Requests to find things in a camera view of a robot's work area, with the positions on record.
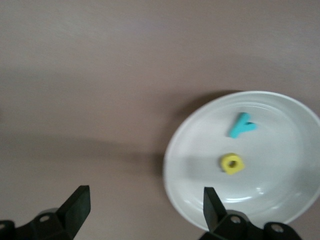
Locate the teal letter y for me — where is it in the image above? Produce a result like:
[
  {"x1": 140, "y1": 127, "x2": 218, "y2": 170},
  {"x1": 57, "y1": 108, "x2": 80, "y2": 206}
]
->
[{"x1": 227, "y1": 112, "x2": 258, "y2": 139}]

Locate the brown table cover sheet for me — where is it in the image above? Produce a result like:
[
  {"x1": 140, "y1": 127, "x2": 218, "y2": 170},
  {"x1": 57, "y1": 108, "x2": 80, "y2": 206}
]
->
[{"x1": 0, "y1": 0, "x2": 320, "y2": 240}]

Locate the beige brown plate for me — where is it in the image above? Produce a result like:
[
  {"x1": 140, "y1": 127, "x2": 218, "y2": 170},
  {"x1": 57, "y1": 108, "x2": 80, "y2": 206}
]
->
[{"x1": 162, "y1": 90, "x2": 320, "y2": 232}]

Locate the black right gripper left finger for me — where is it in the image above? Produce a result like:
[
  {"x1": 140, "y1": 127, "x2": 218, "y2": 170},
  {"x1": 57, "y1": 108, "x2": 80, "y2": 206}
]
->
[{"x1": 0, "y1": 185, "x2": 91, "y2": 240}]

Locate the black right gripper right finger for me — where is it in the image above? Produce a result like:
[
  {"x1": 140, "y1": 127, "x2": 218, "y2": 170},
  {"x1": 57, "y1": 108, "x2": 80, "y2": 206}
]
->
[{"x1": 199, "y1": 186, "x2": 305, "y2": 240}]

